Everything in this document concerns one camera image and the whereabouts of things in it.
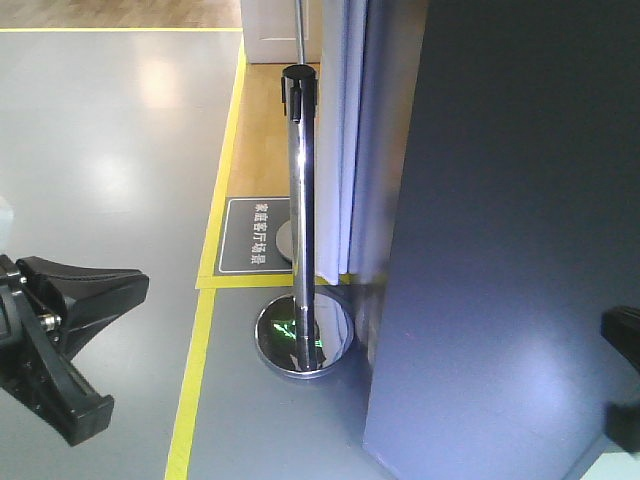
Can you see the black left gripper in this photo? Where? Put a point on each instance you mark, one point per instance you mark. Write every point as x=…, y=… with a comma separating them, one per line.
x=86, y=300

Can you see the black gripper finger holding apple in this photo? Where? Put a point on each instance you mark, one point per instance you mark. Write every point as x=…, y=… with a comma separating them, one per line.
x=620, y=329

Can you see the fridge door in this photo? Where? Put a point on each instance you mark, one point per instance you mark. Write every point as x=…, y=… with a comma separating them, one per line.
x=517, y=227

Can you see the yellow floor tape line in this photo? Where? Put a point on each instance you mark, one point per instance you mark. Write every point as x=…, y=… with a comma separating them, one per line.
x=116, y=153

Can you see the dark floor sign sticker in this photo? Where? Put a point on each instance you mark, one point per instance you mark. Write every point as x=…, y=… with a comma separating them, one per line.
x=248, y=238

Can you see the white cabinet in background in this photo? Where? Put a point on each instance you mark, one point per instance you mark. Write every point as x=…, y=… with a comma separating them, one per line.
x=269, y=30

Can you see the white blue curtain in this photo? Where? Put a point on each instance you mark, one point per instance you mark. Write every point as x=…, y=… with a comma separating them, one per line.
x=352, y=47

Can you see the chrome stanchion post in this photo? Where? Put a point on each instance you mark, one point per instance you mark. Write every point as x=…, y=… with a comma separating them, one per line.
x=303, y=335
x=284, y=237

